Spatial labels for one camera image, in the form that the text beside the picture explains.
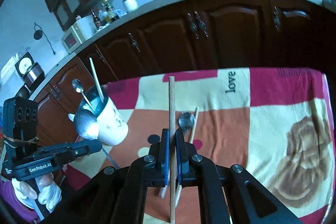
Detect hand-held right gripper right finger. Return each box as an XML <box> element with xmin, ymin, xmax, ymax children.
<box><xmin>175</xmin><ymin>129</ymin><xmax>302</xmax><ymax>224</ymax></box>

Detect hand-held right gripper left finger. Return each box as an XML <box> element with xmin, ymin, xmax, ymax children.
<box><xmin>45</xmin><ymin>129</ymin><xmax>171</xmax><ymax>224</ymax></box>

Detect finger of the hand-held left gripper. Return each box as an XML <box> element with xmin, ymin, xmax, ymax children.
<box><xmin>35</xmin><ymin>140</ymin><xmax>102</xmax><ymax>159</ymax></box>
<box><xmin>62</xmin><ymin>145</ymin><xmax>103</xmax><ymax>165</ymax></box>

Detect large metal spoon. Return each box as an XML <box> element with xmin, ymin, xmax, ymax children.
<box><xmin>73</xmin><ymin>109</ymin><xmax>116</xmax><ymax>166</ymax></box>

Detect white utensil holder cup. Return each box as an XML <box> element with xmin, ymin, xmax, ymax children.
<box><xmin>74</xmin><ymin>86</ymin><xmax>129</xmax><ymax>146</ymax></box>

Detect metal fork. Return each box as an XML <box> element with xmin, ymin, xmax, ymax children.
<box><xmin>178</xmin><ymin>111</ymin><xmax>195</xmax><ymax>135</ymax></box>

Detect small metal spoon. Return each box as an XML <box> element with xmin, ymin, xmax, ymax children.
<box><xmin>72</xmin><ymin>79</ymin><xmax>95</xmax><ymax>112</ymax></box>

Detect person's left hand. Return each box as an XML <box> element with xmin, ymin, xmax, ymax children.
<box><xmin>12</xmin><ymin>174</ymin><xmax>63</xmax><ymax>214</ymax></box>

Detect dark inner cooker pot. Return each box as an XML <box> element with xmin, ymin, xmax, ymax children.
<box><xmin>14</xmin><ymin>85</ymin><xmax>34</xmax><ymax>100</ymax></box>

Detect open rice cooker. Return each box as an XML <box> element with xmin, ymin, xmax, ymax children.
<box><xmin>14</xmin><ymin>53</ymin><xmax>45</xmax><ymax>89</ymax></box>

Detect purple clothing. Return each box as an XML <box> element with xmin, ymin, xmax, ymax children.
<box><xmin>0</xmin><ymin>179</ymin><xmax>45</xmax><ymax>224</ymax></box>

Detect printed patchwork blanket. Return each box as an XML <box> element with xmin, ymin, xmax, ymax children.
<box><xmin>66</xmin><ymin>68</ymin><xmax>330</xmax><ymax>224</ymax></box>

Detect cream microwave oven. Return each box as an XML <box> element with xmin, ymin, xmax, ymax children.
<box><xmin>62</xmin><ymin>15</ymin><xmax>95</xmax><ymax>52</ymax></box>

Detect brown lower kitchen cabinets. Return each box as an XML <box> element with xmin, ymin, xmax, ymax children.
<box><xmin>16</xmin><ymin>0</ymin><xmax>336</xmax><ymax>161</ymax></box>

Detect white canister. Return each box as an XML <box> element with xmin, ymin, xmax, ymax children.
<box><xmin>122</xmin><ymin>0</ymin><xmax>139</xmax><ymax>14</ymax></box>

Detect black power cable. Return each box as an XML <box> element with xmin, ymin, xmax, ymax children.
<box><xmin>39</xmin><ymin>30</ymin><xmax>57</xmax><ymax>56</ymax></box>

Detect black round wall object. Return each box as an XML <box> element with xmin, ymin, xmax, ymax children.
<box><xmin>33</xmin><ymin>23</ymin><xmax>43</xmax><ymax>41</ymax></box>

